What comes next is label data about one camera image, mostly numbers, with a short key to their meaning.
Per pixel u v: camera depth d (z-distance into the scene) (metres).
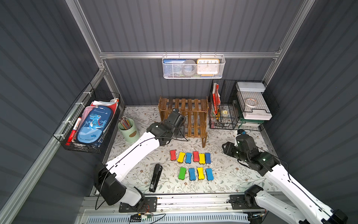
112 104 0.79
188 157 0.91
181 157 0.89
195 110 0.83
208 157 0.90
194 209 0.72
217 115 1.11
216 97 1.16
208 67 0.89
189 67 0.87
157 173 0.82
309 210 0.40
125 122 0.89
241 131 0.69
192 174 0.84
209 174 0.83
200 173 0.83
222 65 0.84
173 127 0.56
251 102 0.95
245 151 0.57
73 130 0.65
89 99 0.77
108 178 0.39
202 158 0.89
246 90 1.02
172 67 0.83
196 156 0.91
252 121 0.96
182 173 0.84
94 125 0.64
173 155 0.91
